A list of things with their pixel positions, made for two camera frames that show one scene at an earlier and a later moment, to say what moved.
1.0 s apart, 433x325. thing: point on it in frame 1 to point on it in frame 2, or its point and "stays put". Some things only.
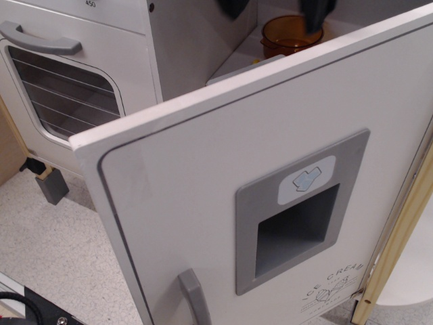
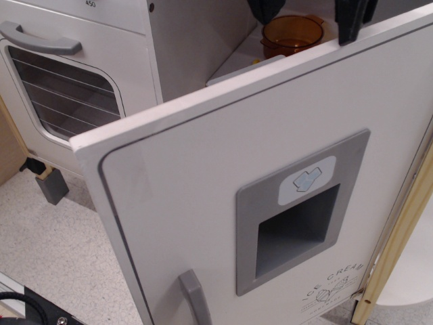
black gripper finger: (314, 12) to (350, 15)
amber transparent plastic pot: (287, 34) stays put
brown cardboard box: (13, 152) stays put
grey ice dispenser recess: (290, 213) stays put
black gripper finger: (233, 8) to (266, 10)
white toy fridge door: (269, 198) stays put
